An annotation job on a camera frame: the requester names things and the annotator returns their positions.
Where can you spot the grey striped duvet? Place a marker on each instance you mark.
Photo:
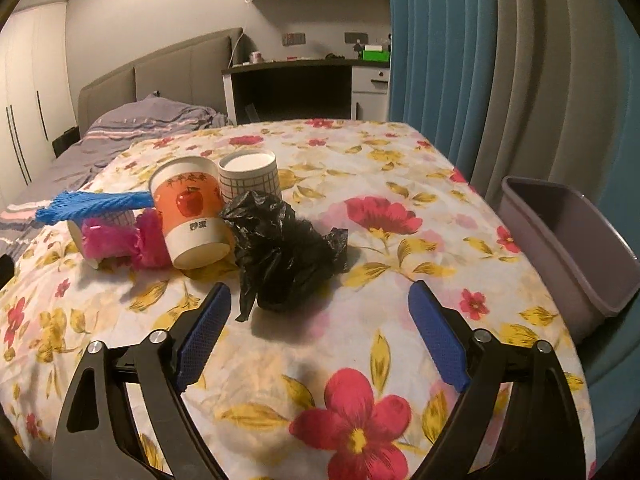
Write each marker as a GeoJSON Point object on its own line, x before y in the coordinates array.
{"type": "Point", "coordinates": [100, 145]}

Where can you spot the black plastic bag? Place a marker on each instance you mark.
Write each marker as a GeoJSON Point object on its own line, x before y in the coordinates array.
{"type": "Point", "coordinates": [280, 255]}

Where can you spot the grey wall socket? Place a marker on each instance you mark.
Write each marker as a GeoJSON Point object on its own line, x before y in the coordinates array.
{"type": "Point", "coordinates": [356, 37]}

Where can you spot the pink plastic bag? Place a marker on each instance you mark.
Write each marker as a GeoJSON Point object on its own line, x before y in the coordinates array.
{"type": "Point", "coordinates": [115, 242]}

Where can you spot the grey curtain panel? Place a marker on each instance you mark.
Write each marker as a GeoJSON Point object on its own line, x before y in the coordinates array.
{"type": "Point", "coordinates": [540, 85]}

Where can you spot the dark desk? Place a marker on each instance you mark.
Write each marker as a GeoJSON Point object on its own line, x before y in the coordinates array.
{"type": "Point", "coordinates": [290, 90]}

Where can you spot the grey slanted board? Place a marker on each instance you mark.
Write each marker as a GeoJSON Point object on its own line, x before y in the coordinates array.
{"type": "Point", "coordinates": [252, 112]}

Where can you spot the black bed frame panel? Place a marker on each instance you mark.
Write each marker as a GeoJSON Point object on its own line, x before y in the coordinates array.
{"type": "Point", "coordinates": [66, 142]}

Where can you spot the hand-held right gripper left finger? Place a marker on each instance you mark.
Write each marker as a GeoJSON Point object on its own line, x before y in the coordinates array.
{"type": "Point", "coordinates": [202, 340]}

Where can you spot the floral tablecloth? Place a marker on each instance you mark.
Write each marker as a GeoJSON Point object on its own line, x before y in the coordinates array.
{"type": "Point", "coordinates": [310, 360]}

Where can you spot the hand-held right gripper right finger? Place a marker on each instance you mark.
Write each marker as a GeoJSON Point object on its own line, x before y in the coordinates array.
{"type": "Point", "coordinates": [437, 340]}

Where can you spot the orange paper cup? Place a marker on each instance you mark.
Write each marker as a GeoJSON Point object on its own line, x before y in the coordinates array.
{"type": "Point", "coordinates": [192, 210]}

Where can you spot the grid pattern paper cup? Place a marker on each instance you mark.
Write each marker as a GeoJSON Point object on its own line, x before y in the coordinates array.
{"type": "Point", "coordinates": [250, 180]}
{"type": "Point", "coordinates": [120, 219]}

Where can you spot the white wardrobe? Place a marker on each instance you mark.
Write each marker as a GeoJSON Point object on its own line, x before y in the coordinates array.
{"type": "Point", "coordinates": [30, 100]}

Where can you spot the dark wall socket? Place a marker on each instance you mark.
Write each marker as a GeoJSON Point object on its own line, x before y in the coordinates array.
{"type": "Point", "coordinates": [293, 38]}

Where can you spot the white drawer cabinet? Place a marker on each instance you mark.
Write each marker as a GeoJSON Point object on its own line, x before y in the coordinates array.
{"type": "Point", "coordinates": [370, 95]}

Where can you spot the small pink jars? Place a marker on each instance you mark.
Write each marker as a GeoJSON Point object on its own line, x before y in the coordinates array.
{"type": "Point", "coordinates": [257, 57]}

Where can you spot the grey bed headboard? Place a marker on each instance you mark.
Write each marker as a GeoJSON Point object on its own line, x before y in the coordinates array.
{"type": "Point", "coordinates": [165, 70]}

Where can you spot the grey plastic bin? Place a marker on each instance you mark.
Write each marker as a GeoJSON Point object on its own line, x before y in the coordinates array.
{"type": "Point", "coordinates": [565, 255]}

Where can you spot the blue foam net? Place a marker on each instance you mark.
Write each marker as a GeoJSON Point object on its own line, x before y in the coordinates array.
{"type": "Point", "coordinates": [85, 207]}

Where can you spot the green box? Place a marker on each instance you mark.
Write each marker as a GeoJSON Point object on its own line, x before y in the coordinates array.
{"type": "Point", "coordinates": [375, 54]}

